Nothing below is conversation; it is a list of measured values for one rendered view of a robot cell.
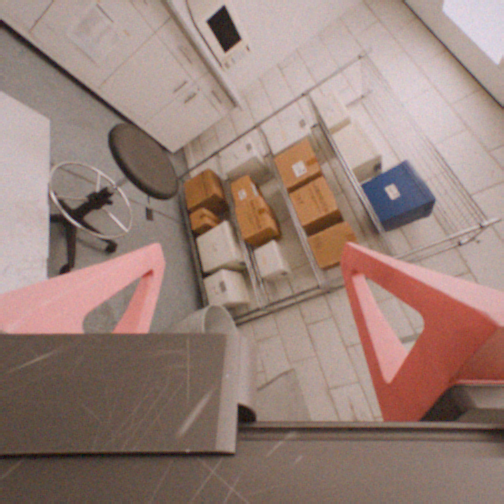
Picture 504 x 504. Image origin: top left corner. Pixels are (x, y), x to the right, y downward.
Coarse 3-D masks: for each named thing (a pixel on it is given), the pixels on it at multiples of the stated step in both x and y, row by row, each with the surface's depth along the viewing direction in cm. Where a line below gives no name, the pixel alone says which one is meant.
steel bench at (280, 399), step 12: (288, 372) 76; (264, 384) 66; (276, 384) 66; (288, 384) 72; (264, 396) 58; (276, 396) 63; (288, 396) 69; (300, 396) 76; (264, 408) 56; (276, 408) 61; (288, 408) 66; (300, 408) 72; (264, 420) 54; (276, 420) 58; (288, 420) 63; (300, 420) 69
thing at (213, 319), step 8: (216, 304) 144; (200, 312) 133; (208, 312) 149; (216, 312) 150; (224, 312) 151; (192, 320) 132; (200, 320) 129; (208, 320) 152; (216, 320) 154; (224, 320) 153; (232, 320) 153; (192, 328) 129; (200, 328) 126; (208, 328) 155; (216, 328) 154; (224, 328) 153; (232, 328) 152
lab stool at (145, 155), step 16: (112, 128) 95; (128, 128) 101; (112, 144) 91; (128, 144) 97; (144, 144) 107; (144, 160) 102; (160, 160) 113; (128, 176) 93; (144, 176) 97; (160, 176) 107; (112, 192) 115; (112, 240) 141
